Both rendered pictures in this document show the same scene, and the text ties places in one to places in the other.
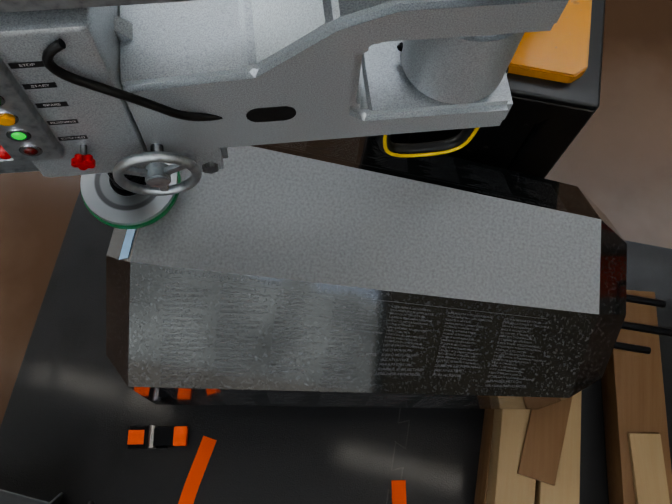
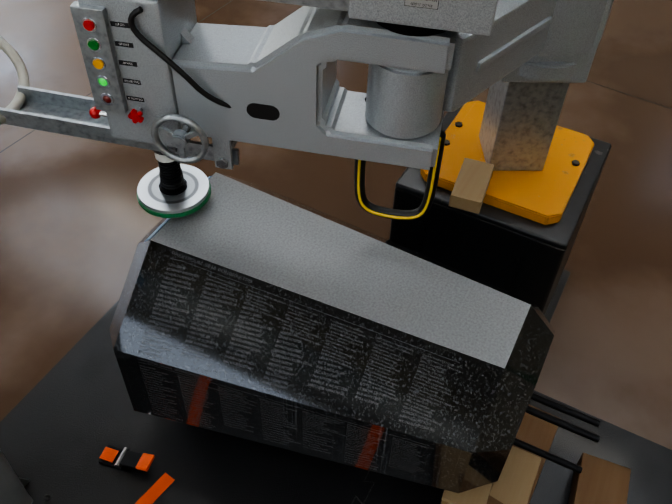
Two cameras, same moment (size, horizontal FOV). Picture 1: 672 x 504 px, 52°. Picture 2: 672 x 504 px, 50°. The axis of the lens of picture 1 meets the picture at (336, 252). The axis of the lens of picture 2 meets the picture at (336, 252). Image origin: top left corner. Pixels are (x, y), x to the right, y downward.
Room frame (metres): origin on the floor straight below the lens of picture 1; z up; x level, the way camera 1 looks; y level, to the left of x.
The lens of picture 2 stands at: (-0.66, -0.63, 2.36)
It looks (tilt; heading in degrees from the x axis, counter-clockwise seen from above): 47 degrees down; 24
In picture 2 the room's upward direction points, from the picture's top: 2 degrees clockwise
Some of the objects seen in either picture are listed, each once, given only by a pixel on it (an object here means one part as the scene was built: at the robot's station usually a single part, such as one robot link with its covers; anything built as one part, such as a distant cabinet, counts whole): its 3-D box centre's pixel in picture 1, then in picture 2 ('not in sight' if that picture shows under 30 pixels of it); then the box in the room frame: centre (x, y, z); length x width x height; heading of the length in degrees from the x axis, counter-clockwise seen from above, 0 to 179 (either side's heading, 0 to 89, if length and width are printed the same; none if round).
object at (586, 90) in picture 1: (470, 74); (488, 236); (1.39, -0.36, 0.37); 0.66 x 0.66 x 0.74; 88
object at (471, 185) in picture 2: not in sight; (471, 185); (1.14, -0.30, 0.81); 0.20 x 0.10 x 0.05; 6
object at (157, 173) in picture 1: (157, 156); (184, 130); (0.52, 0.33, 1.22); 0.15 x 0.10 x 0.15; 104
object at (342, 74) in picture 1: (306, 59); (297, 87); (0.69, 0.10, 1.32); 0.74 x 0.23 x 0.49; 104
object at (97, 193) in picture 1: (129, 180); (173, 188); (0.61, 0.48, 0.89); 0.21 x 0.21 x 0.01
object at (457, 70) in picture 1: (463, 26); (405, 84); (0.77, -0.16, 1.36); 0.19 x 0.19 x 0.20
